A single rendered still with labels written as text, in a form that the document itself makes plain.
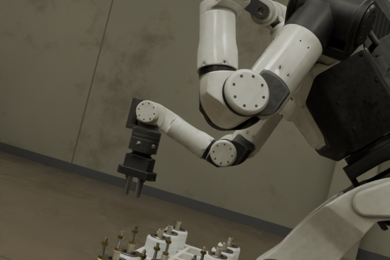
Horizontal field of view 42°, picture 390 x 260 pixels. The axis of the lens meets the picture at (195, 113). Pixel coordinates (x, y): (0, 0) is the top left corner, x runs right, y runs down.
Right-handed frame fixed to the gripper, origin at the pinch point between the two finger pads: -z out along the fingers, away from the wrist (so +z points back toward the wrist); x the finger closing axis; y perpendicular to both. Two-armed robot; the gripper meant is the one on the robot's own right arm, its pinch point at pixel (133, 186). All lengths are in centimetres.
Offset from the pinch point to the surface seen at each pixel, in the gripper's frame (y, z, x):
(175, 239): -53, -24, -1
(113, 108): -270, 18, 148
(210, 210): -270, -44, 39
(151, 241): -39.3, -24.1, 3.5
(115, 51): -270, 68, 160
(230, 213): -270, -42, 22
